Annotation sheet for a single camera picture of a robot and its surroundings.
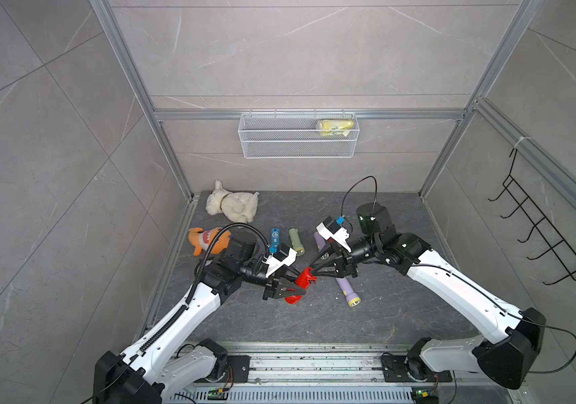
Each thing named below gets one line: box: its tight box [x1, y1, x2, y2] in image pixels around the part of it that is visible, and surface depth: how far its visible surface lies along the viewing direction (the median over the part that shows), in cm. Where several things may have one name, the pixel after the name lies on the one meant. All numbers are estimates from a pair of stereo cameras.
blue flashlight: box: [268, 227, 281, 254], surface depth 103 cm
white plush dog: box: [205, 179, 260, 224], surface depth 109 cm
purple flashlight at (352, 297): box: [335, 276, 362, 308], surface depth 87 cm
